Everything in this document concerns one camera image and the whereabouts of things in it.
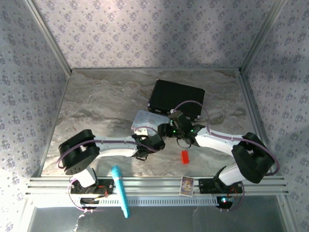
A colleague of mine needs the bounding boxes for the black hard case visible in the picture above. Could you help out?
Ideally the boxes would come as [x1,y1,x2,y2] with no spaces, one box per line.
[147,79,206,123]

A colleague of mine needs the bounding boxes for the small colourful picture card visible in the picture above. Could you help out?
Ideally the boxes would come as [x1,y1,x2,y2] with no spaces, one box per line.
[179,175,195,198]

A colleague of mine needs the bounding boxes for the teal plastic pen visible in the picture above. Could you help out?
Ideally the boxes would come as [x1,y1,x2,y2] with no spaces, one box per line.
[111,165,131,219]

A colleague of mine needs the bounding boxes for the aluminium mounting rail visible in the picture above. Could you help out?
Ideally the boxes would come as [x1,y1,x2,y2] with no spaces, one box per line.
[25,175,289,197]

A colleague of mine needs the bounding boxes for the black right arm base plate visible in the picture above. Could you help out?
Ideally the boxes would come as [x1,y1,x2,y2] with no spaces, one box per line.
[198,178,243,209]

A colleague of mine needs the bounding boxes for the white slotted cable duct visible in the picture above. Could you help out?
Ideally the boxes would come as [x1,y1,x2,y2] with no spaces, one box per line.
[72,196,223,207]

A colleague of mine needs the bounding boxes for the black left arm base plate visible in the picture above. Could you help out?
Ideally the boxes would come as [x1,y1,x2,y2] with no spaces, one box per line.
[71,178,114,210]

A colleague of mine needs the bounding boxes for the aluminium table edge rail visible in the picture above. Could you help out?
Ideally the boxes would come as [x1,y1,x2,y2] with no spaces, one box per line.
[238,71,298,232]

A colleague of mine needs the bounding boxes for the aluminium frame post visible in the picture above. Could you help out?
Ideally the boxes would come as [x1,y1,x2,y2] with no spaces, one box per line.
[24,0,72,74]
[240,0,290,72]

